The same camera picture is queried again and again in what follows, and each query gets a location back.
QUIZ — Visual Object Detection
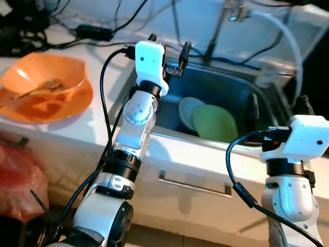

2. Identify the metal tap valve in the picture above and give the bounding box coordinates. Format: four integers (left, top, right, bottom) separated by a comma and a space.
226, 0, 247, 21

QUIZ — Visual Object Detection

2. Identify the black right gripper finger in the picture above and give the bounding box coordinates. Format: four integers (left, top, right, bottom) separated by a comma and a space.
293, 95, 315, 116
248, 93, 260, 129

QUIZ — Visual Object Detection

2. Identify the white flexible hose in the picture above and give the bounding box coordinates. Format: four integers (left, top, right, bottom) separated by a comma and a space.
249, 10, 304, 106

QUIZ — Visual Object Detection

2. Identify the metal cabinet handle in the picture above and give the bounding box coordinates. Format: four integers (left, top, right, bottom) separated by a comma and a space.
158, 171, 233, 199
0, 135, 29, 149

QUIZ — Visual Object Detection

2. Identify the stainless steel sink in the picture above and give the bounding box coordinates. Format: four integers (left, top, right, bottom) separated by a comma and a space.
149, 54, 304, 150

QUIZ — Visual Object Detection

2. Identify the orange plastic bowl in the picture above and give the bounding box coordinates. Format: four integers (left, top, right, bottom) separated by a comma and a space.
0, 51, 88, 101

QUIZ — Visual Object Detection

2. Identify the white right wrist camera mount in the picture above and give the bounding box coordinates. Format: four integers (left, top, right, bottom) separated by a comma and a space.
260, 114, 329, 164

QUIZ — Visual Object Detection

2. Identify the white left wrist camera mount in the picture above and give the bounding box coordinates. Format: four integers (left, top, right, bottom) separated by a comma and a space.
135, 41, 169, 97

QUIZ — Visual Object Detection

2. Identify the grey plate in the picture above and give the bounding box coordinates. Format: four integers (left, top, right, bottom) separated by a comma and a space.
178, 97, 206, 132

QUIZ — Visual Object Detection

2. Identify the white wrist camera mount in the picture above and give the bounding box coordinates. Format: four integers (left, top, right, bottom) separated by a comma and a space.
135, 41, 169, 97
260, 114, 329, 164

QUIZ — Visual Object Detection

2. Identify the long metal spoon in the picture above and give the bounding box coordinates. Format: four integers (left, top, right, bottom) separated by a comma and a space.
13, 78, 65, 99

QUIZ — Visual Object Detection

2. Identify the red plastic bag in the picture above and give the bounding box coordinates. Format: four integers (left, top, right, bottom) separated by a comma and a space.
0, 144, 49, 222

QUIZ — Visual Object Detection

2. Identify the black power adapter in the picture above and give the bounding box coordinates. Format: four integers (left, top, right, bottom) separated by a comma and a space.
76, 24, 114, 42

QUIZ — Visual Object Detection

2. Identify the orange plastic plate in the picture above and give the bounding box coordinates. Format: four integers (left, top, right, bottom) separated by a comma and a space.
0, 77, 94, 123

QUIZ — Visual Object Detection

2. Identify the white kitchen cabinet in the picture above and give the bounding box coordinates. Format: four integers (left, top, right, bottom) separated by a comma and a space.
0, 129, 329, 232

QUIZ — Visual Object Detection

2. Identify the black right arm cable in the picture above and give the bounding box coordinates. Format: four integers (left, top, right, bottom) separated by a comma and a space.
226, 131, 324, 247

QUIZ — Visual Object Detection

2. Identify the green plate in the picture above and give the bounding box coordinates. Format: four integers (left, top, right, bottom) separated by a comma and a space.
193, 104, 238, 144

